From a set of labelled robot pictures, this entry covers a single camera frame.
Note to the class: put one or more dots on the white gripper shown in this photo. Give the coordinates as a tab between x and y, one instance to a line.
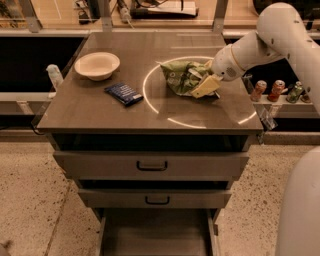
224	65

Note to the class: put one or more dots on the green jalapeno chip bag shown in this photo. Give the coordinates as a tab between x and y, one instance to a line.
182	76

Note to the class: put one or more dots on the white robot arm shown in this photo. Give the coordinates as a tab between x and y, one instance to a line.
280	33

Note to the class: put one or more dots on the clear plastic bag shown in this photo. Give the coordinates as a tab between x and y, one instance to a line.
265	117

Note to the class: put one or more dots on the grey drawer cabinet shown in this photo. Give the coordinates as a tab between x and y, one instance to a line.
83	117

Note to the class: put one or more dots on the top grey drawer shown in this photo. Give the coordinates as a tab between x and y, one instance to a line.
151	166

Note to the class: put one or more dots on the grey drawer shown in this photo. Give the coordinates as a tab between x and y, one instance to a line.
145	198
151	166

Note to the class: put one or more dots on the middle grey drawer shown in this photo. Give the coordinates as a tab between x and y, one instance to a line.
145	198

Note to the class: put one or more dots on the open bottom drawer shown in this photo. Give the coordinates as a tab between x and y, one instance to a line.
157	232

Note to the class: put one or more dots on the left red soda can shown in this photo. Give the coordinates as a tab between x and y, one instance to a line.
258	90

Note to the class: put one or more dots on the red soda can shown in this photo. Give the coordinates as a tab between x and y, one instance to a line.
277	88
258	90

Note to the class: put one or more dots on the green soda can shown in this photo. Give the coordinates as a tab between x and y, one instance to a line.
295	92

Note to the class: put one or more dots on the dark blue snack packet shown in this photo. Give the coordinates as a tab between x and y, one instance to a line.
124	94

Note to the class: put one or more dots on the black and white device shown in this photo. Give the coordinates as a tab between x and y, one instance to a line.
163	9

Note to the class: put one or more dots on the orange soda can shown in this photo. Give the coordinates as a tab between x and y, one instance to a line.
305	97

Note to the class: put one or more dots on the white paper bowl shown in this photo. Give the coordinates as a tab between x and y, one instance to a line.
97	66

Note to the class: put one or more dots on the pale plastic bottle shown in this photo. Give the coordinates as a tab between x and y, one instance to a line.
55	75

